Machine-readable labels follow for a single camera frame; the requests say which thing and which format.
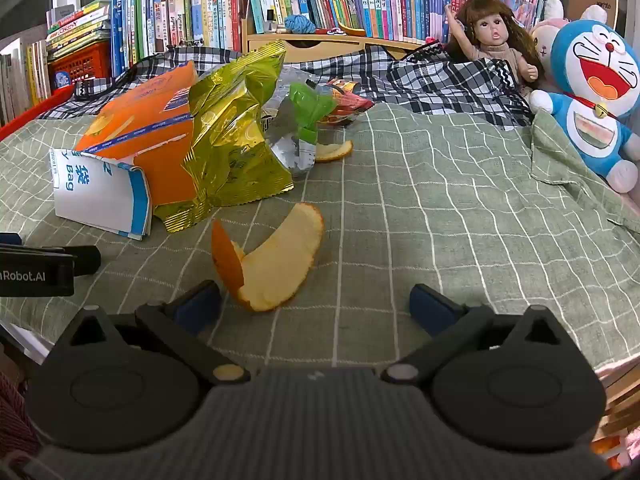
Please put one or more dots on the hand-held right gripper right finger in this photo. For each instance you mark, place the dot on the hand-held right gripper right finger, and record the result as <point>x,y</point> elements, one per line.
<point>430,310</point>

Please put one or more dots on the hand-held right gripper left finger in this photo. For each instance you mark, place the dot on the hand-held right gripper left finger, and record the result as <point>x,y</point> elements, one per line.
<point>197,306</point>

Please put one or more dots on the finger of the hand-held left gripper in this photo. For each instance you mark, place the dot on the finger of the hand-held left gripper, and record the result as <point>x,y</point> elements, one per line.
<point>87,260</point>
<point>9,238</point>

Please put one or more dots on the large curled orange peel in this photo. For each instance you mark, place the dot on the large curled orange peel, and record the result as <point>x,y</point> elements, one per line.
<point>280,260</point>

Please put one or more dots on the orange plastic bag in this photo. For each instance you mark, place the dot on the orange plastic bag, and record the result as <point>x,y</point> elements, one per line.
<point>150,110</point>

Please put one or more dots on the gold foil snack bag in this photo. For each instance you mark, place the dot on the gold foil snack bag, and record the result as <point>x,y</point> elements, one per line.
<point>230,140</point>

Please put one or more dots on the clear crinkled plastic wrapper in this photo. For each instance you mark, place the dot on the clear crinkled plastic wrapper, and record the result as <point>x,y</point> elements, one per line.
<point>290,145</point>

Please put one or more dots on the red snack wrapper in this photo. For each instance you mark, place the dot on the red snack wrapper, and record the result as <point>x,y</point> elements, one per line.
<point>347,105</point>

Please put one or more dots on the row of pale books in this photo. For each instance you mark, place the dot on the row of pale books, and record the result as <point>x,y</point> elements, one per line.
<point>22,80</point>

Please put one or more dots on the stack of flat books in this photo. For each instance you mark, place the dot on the stack of flat books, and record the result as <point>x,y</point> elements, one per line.
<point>77,25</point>

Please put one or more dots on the row of thin picture books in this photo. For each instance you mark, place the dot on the row of thin picture books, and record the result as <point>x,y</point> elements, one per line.
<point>165,25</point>

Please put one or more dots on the white and blue paper bag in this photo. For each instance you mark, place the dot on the white and blue paper bag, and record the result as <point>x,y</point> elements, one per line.
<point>100,195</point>

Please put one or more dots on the green checked bed sheet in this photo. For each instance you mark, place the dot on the green checked bed sheet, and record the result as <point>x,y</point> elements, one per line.
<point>425,210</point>

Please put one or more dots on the small orange peel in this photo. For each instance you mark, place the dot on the small orange peel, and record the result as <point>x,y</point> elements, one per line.
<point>332,152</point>

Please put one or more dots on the red plastic crate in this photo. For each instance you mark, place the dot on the red plastic crate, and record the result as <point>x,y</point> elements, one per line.
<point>80,65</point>

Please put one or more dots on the green plastic wrapper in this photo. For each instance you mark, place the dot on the green plastic wrapper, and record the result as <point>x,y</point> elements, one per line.
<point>310,107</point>

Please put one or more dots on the black and white plaid blanket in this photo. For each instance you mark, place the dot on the black and white plaid blanket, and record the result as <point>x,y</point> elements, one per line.
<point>425,80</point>

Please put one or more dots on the blue cat plush toy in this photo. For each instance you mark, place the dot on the blue cat plush toy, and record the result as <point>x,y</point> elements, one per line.
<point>595,110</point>

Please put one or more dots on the wooden drawer organizer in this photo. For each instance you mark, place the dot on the wooden drawer organizer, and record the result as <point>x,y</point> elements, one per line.
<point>320,46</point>

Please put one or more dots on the long-haired doll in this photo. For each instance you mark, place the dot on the long-haired doll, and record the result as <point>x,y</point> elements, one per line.
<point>492,30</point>

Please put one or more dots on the small nail polish bottle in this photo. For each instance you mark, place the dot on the small nail polish bottle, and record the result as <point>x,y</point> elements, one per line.
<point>271,22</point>

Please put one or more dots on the pink bunny plush toy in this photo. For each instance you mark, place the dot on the pink bunny plush toy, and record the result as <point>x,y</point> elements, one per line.
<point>545,35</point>

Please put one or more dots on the blue yarn ball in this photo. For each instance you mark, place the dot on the blue yarn ball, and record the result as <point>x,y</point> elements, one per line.
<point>299,24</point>

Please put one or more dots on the cardboard box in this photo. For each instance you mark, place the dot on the cardboard box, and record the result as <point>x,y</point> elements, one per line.
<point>592,7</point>

